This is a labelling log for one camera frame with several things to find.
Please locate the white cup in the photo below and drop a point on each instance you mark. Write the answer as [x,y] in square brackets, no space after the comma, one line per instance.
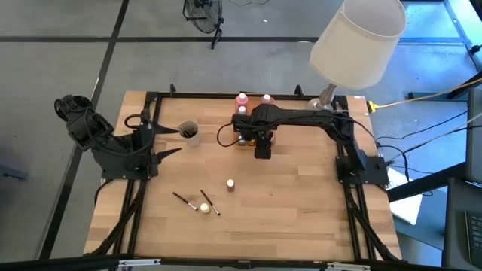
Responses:
[194,141]

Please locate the grey computer monitor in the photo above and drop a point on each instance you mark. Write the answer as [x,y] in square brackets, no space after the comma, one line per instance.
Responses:
[475,143]

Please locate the black floor fan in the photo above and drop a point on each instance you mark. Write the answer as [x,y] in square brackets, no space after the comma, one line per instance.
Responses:
[203,15]

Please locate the tall salmon pink paint bottle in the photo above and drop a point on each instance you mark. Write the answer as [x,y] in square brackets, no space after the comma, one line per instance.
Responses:
[267,99]

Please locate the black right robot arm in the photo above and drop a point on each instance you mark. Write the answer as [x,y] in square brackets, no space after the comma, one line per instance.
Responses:
[320,120]

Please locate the black keyboard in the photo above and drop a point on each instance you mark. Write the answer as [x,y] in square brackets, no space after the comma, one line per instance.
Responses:
[475,237]

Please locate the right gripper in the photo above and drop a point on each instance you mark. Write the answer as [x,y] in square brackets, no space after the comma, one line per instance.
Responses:
[260,135]

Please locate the small magenta paint bottle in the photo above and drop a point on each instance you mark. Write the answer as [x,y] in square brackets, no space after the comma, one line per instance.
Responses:
[230,185]

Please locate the white paper sheet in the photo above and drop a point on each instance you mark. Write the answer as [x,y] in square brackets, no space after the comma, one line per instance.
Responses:
[406,209]

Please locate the black aluminium table frame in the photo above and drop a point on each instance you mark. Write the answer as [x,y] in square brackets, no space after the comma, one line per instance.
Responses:
[211,95]

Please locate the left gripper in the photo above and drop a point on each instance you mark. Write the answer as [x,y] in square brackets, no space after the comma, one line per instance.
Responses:
[149,150]

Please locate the dark grey desk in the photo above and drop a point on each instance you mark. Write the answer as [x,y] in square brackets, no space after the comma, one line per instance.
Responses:
[453,226]

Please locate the black beam silver brackets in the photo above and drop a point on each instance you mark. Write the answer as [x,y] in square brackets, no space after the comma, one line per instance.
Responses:
[241,264]

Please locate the translucent orange tray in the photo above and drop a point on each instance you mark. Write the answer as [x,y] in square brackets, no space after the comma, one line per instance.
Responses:
[237,140]

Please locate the tall light pink paint bottle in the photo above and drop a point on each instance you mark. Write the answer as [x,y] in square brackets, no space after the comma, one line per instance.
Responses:
[241,101]

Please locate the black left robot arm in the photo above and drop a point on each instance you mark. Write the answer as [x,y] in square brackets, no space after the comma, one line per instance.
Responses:
[98,143]

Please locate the silver table lamp white shade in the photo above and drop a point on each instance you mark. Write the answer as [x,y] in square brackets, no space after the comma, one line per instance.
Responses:
[357,45]

